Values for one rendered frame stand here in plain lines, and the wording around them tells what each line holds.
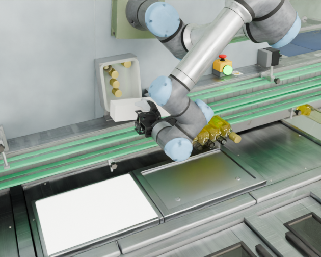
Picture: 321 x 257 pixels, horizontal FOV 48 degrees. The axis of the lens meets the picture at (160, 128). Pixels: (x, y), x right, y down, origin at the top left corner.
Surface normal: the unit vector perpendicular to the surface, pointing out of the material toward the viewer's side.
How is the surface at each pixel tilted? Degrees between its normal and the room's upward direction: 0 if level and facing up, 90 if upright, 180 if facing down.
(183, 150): 0
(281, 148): 90
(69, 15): 0
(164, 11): 8
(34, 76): 0
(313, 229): 90
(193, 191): 90
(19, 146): 90
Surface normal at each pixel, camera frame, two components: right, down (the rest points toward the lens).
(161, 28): 0.31, 0.35
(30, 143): -0.06, -0.88
